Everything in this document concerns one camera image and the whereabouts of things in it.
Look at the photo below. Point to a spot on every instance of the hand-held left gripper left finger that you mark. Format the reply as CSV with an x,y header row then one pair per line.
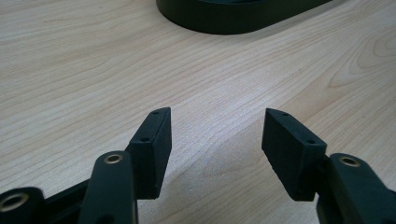
x,y
151,155

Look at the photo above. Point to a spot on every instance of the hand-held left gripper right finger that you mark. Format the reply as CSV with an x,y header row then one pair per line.
x,y
292,155

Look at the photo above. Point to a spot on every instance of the black oval tray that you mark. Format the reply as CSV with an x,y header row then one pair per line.
x,y
233,18

